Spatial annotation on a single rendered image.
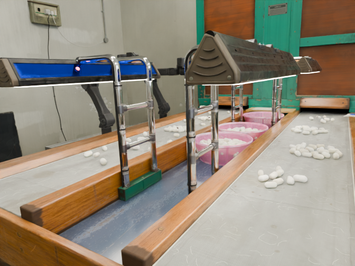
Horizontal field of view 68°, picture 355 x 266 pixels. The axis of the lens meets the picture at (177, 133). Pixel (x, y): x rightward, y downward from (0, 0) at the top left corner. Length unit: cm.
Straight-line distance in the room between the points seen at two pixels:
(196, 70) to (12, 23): 293
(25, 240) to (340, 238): 66
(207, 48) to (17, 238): 60
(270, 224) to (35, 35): 306
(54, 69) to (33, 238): 44
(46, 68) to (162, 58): 288
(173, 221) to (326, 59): 175
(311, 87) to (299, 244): 164
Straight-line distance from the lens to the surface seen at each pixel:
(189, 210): 60
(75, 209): 77
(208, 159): 112
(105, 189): 83
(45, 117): 331
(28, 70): 80
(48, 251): 65
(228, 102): 219
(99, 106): 169
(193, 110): 65
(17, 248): 78
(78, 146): 122
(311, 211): 69
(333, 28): 212
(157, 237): 52
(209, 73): 37
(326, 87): 211
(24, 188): 92
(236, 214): 64
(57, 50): 343
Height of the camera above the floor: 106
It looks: 13 degrees down
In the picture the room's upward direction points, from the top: 2 degrees counter-clockwise
